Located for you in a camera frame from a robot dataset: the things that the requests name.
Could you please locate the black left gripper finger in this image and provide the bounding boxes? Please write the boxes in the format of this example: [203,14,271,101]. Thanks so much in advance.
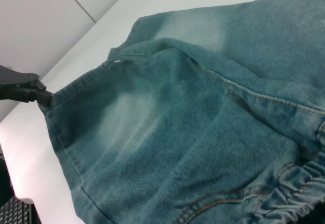
[14,87,53,108]
[31,78,48,93]

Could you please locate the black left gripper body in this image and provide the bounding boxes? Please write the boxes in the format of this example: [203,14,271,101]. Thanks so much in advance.
[0,65,41,102]

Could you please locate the blue denim shorts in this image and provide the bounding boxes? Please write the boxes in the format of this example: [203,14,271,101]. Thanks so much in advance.
[39,0,325,224]

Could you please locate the black perforated panel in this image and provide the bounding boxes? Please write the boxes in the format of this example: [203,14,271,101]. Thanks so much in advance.
[0,199,34,224]

